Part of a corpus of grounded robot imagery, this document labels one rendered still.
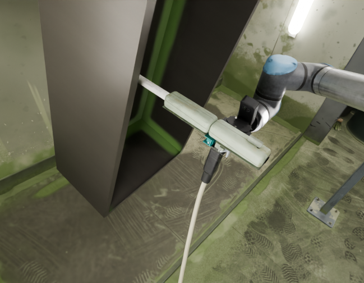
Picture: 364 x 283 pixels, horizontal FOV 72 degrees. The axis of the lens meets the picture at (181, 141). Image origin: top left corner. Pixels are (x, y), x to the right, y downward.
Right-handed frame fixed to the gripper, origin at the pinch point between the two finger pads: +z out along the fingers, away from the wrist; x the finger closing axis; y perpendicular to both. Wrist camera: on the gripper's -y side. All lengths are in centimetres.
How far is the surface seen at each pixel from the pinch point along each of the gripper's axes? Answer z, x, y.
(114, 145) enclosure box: 10.7, 26.8, 15.3
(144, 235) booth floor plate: -16, 25, 110
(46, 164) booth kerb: -3, 109, 108
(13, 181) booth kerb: 19, 110, 109
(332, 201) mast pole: -123, -59, 89
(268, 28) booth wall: -211, 65, 25
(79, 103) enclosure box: 11.5, 42.4, 8.7
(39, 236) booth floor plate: 26, 68, 114
